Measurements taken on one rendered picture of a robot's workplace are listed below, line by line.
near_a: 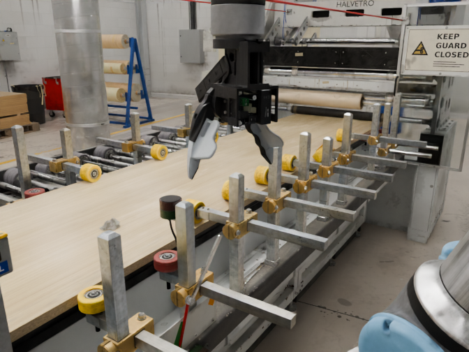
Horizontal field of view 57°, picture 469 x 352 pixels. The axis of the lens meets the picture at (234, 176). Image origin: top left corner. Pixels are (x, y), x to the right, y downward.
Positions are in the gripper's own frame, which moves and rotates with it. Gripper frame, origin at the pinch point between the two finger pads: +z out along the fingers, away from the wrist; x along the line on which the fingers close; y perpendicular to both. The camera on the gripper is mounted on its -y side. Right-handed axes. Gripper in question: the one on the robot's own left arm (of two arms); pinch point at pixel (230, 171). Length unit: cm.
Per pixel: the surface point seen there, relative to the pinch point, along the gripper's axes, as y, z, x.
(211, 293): -35, 47, 16
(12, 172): -191, 47, -16
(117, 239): -28.3, 20.8, -10.6
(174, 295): -39, 46, 6
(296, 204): -54, 37, 62
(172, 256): -50, 41, 12
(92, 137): -430, 86, 89
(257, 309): -21, 46, 22
